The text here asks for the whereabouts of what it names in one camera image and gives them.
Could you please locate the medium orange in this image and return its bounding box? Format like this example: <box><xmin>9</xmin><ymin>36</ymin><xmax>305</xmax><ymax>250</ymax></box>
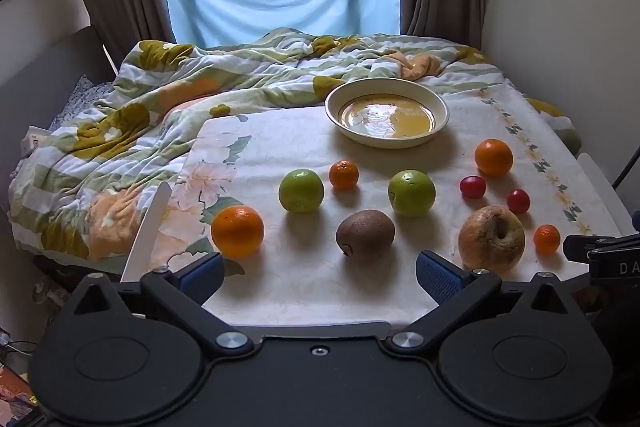
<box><xmin>474</xmin><ymin>139</ymin><xmax>514</xmax><ymax>178</ymax></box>

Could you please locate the green apple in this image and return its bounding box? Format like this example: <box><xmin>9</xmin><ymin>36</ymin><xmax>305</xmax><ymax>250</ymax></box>
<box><xmin>388</xmin><ymin>170</ymin><xmax>437</xmax><ymax>216</ymax></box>
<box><xmin>278</xmin><ymin>168</ymin><xmax>325</xmax><ymax>214</ymax></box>

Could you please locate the red cherry tomato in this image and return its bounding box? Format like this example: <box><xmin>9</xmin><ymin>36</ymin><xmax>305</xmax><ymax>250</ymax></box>
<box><xmin>506</xmin><ymin>189</ymin><xmax>531</xmax><ymax>215</ymax></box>
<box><xmin>459</xmin><ymin>176</ymin><xmax>487</xmax><ymax>200</ymax></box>

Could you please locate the colourful book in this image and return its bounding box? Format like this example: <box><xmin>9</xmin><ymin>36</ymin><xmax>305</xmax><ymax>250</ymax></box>
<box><xmin>0</xmin><ymin>359</ymin><xmax>45</xmax><ymax>427</ymax></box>

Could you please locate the black cable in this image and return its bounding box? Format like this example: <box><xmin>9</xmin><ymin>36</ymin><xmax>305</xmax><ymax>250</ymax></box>
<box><xmin>612</xmin><ymin>139</ymin><xmax>640</xmax><ymax>191</ymax></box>

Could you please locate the cream ceramic bowl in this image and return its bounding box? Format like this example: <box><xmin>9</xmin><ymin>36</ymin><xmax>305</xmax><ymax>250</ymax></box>
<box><xmin>324</xmin><ymin>77</ymin><xmax>450</xmax><ymax>150</ymax></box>

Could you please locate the grey headboard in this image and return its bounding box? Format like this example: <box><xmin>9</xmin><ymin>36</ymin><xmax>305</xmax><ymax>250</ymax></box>
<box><xmin>0</xmin><ymin>24</ymin><xmax>119</xmax><ymax>145</ymax></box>

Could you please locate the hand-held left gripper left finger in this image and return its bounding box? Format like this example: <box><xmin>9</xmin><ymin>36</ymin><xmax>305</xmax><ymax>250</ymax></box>
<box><xmin>62</xmin><ymin>251</ymin><xmax>255</xmax><ymax>356</ymax></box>

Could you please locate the large orange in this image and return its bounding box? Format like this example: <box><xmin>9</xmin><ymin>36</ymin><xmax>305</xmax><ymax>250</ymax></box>
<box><xmin>210</xmin><ymin>205</ymin><xmax>265</xmax><ymax>259</ymax></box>

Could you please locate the floral tablecloth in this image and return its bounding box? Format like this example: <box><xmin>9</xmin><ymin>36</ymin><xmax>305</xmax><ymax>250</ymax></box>
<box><xmin>122</xmin><ymin>84</ymin><xmax>626</xmax><ymax>329</ymax></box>

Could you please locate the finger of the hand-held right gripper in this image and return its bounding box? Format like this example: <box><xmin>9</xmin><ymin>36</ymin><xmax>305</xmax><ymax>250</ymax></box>
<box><xmin>563</xmin><ymin>234</ymin><xmax>640</xmax><ymax>264</ymax></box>

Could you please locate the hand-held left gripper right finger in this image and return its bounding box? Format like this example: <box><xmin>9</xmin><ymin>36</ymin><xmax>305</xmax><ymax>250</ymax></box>
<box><xmin>385</xmin><ymin>250</ymin><xmax>581</xmax><ymax>355</ymax></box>

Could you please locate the striped floral blanket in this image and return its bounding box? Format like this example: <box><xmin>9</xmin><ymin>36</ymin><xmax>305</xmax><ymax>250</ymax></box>
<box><xmin>9</xmin><ymin>27</ymin><xmax>583</xmax><ymax>264</ymax></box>

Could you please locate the brown kiwi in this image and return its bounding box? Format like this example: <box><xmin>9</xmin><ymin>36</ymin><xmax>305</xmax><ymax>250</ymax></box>
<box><xmin>335</xmin><ymin>209</ymin><xmax>396</xmax><ymax>257</ymax></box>

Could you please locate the wrinkled brown apple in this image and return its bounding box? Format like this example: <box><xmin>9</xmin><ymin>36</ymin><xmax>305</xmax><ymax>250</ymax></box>
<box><xmin>458</xmin><ymin>205</ymin><xmax>526</xmax><ymax>272</ymax></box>

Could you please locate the small mandarin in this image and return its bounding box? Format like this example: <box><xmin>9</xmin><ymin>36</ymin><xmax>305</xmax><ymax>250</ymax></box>
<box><xmin>328</xmin><ymin>160</ymin><xmax>360</xmax><ymax>191</ymax></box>
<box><xmin>533</xmin><ymin>224</ymin><xmax>561</xmax><ymax>257</ymax></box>

